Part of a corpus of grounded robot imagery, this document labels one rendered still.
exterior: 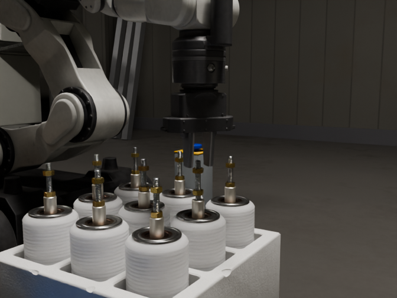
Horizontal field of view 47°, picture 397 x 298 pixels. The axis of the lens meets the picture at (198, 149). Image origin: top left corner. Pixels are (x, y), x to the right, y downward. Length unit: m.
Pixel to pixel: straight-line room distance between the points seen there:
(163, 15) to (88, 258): 0.40
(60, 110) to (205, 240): 0.57
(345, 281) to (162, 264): 0.64
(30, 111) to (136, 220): 4.11
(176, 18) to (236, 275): 0.43
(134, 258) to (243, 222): 0.26
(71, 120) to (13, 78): 3.65
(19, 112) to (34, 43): 3.55
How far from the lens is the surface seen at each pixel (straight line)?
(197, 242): 0.76
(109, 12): 0.94
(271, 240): 0.91
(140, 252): 0.66
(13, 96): 4.77
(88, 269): 0.75
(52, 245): 0.83
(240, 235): 0.87
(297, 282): 1.17
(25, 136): 1.36
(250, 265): 0.83
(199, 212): 0.78
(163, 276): 0.67
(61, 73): 1.23
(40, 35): 1.26
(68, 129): 1.16
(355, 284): 1.20
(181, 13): 0.71
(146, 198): 0.84
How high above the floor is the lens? 0.48
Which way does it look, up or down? 8 degrees down
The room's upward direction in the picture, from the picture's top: straight up
